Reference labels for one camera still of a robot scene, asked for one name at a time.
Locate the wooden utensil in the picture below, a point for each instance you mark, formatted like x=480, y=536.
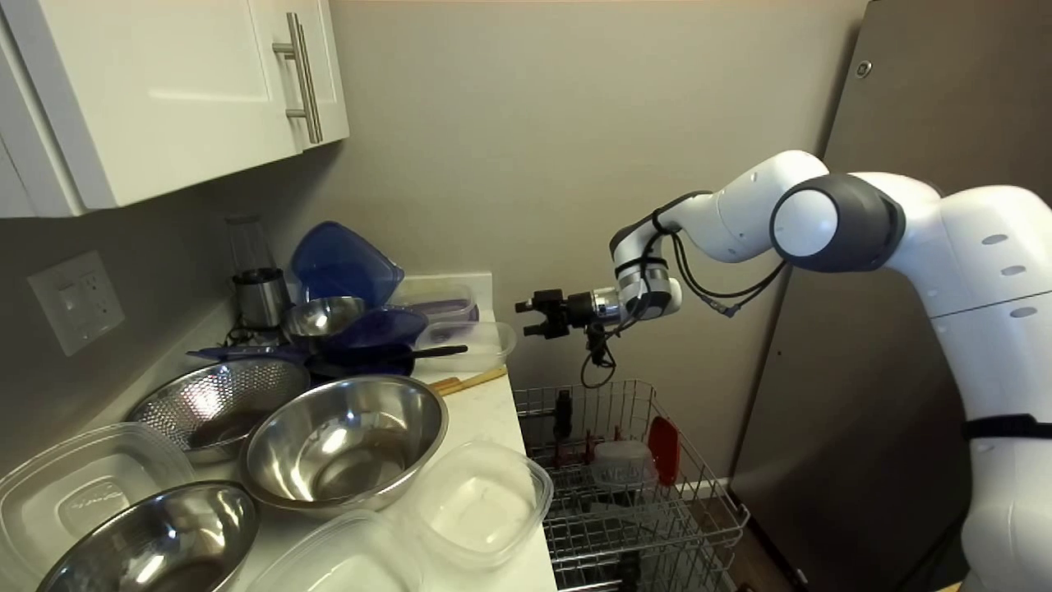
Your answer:
x=470, y=383

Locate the small steel bowl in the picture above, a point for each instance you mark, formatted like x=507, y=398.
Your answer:
x=323, y=318

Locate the red item in rack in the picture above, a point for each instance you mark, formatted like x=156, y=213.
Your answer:
x=664, y=450

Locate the white wall outlet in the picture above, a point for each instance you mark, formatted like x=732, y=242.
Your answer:
x=75, y=305

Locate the white cup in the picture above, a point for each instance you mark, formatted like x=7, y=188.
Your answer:
x=626, y=464

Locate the black utensil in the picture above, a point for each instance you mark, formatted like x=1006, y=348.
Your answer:
x=563, y=417

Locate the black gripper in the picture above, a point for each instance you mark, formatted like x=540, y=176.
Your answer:
x=586, y=311

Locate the white wall cabinet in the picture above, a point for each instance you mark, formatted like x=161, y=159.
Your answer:
x=166, y=87

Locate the clear square plastic container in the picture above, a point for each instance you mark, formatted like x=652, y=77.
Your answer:
x=470, y=513

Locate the black frying pan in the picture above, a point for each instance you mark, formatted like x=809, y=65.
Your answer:
x=362, y=365

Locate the steel cup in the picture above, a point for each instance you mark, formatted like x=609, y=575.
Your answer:
x=261, y=300

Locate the blue plastic bowl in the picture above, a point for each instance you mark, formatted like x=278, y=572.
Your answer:
x=340, y=265

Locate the steel bowl rear left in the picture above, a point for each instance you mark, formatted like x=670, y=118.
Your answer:
x=218, y=398

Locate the blue plastic plate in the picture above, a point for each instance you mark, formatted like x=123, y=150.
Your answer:
x=383, y=329

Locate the dark blue flat lid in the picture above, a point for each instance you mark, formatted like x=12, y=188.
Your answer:
x=249, y=354

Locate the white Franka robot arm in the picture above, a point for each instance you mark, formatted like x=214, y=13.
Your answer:
x=987, y=284

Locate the large clear plastic container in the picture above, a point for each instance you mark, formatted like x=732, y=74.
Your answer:
x=67, y=494

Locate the clear container with purple lid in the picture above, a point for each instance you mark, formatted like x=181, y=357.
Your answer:
x=437, y=311

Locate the large steel mixing bowl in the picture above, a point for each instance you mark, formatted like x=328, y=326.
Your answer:
x=340, y=438

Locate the stainless steel fridge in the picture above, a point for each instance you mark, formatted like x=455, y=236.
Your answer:
x=855, y=462

